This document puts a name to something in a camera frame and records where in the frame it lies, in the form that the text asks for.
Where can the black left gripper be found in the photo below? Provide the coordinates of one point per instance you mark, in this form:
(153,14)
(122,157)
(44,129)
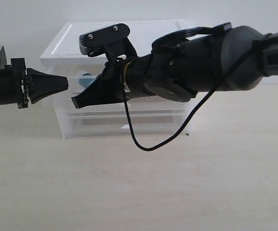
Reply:
(17,83)

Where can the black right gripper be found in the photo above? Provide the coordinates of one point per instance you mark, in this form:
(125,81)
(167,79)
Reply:
(108,86)

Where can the white pill bottle blue label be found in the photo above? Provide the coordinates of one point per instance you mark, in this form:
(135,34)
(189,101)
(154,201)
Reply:
(85,78)

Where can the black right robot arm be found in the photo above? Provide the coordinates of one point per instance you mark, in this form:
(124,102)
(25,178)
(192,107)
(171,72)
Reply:
(180,65)

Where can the clear bottom wide drawer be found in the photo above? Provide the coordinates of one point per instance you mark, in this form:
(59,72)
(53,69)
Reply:
(88,123)

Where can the white plastic drawer cabinet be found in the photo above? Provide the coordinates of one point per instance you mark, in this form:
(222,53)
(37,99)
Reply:
(64,49)

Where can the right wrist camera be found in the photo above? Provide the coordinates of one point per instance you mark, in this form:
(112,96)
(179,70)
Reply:
(112,41)

